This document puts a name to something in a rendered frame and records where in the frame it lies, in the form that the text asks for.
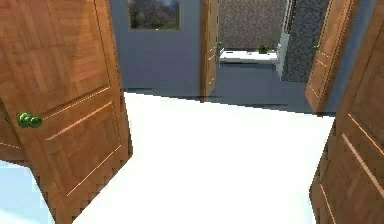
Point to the green house plant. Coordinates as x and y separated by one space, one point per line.
263 49

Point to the framed landscape picture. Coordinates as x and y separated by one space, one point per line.
154 14

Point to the brown wooden room door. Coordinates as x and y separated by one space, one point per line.
330 56
66 66
8 140
360 150
208 50

